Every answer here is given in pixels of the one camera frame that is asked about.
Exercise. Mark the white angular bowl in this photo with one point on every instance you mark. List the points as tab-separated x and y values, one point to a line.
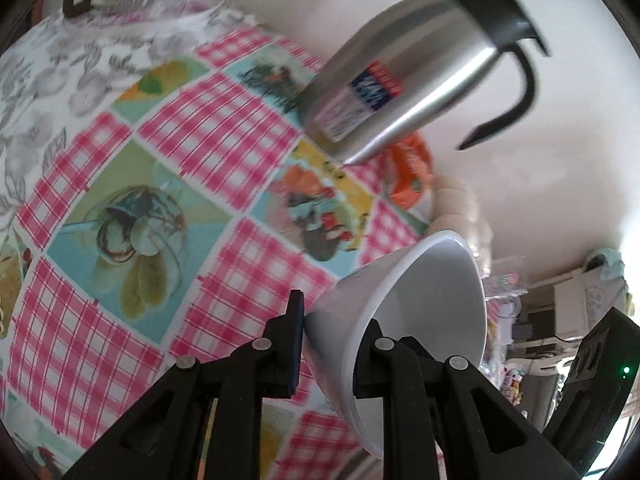
430	290

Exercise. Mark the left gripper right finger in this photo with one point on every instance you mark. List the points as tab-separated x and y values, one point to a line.
443	419

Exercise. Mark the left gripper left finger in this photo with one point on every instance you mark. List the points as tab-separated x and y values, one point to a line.
203	420

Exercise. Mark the colourful candy tube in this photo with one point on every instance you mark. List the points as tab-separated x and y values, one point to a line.
511	387

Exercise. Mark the orange snack packet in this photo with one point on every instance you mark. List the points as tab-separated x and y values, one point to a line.
408	171

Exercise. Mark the clear glass mug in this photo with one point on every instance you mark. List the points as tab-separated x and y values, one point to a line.
503	287

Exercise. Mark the checked picture tablecloth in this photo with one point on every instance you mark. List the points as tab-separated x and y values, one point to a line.
159	199

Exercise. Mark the stainless steel thermos jug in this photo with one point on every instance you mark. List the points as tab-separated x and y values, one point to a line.
407	66

